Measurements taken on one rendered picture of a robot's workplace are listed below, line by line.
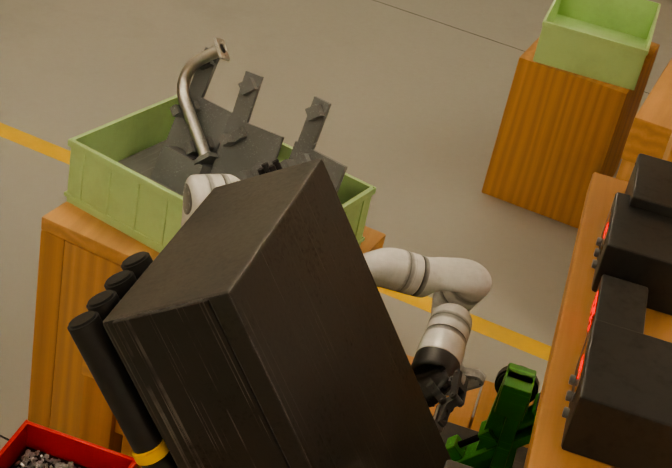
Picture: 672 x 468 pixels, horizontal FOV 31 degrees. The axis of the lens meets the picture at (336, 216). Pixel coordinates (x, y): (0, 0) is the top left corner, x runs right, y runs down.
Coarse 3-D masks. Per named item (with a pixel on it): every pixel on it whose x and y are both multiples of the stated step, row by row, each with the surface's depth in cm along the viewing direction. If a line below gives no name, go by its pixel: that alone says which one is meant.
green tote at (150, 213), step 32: (96, 128) 295; (128, 128) 305; (160, 128) 317; (96, 160) 285; (64, 192) 295; (96, 192) 289; (128, 192) 283; (160, 192) 277; (352, 192) 298; (128, 224) 287; (160, 224) 281; (352, 224) 293
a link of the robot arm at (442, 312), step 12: (432, 300) 206; (444, 300) 205; (432, 312) 202; (444, 312) 198; (456, 312) 198; (468, 312) 199; (432, 324) 197; (444, 324) 196; (456, 324) 196; (468, 324) 198; (468, 336) 198
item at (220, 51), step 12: (216, 48) 294; (192, 60) 298; (204, 60) 297; (228, 60) 297; (180, 72) 300; (192, 72) 299; (180, 84) 299; (180, 96) 299; (192, 108) 299; (192, 120) 297; (192, 132) 297; (204, 144) 296
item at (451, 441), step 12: (528, 408) 207; (528, 420) 206; (480, 432) 210; (492, 432) 209; (528, 432) 207; (456, 444) 213; (468, 444) 213; (492, 444) 210; (516, 444) 207; (456, 456) 213; (468, 456) 212; (480, 456) 211; (492, 456) 210
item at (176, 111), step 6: (192, 102) 301; (174, 108) 299; (180, 108) 300; (198, 108) 301; (174, 114) 299; (180, 114) 300; (210, 138) 300; (186, 144) 297; (192, 144) 297; (210, 144) 298; (186, 150) 297; (192, 150) 296
